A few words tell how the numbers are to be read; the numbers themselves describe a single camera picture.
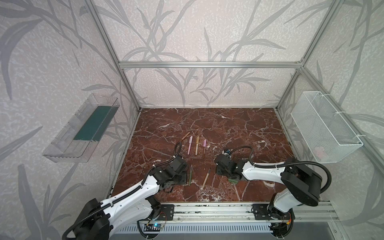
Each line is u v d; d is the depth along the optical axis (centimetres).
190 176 85
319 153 73
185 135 103
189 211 75
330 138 61
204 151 96
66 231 38
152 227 72
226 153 80
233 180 84
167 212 74
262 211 75
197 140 101
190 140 101
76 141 63
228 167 67
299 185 43
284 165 48
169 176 60
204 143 99
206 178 85
